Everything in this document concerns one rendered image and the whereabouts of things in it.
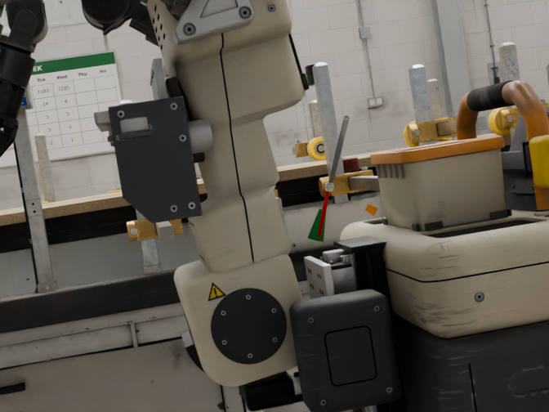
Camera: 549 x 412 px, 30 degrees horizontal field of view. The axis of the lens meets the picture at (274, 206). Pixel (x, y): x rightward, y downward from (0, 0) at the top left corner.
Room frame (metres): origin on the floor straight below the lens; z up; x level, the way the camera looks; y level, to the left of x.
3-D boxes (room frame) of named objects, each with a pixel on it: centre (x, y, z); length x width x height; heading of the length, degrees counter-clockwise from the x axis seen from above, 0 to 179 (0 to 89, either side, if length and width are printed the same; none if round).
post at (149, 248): (2.56, 0.33, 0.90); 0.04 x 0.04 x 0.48; 8
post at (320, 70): (2.62, -0.17, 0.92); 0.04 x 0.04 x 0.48; 8
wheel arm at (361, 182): (2.52, -0.22, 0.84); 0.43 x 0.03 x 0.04; 8
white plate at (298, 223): (2.60, -0.14, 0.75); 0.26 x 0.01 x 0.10; 98
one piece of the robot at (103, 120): (1.48, 0.15, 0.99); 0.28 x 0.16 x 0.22; 8
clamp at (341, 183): (2.63, -0.19, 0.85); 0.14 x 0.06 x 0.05; 98
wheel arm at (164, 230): (2.48, 0.27, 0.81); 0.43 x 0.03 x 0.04; 8
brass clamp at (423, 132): (2.66, -0.44, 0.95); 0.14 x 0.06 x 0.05; 98
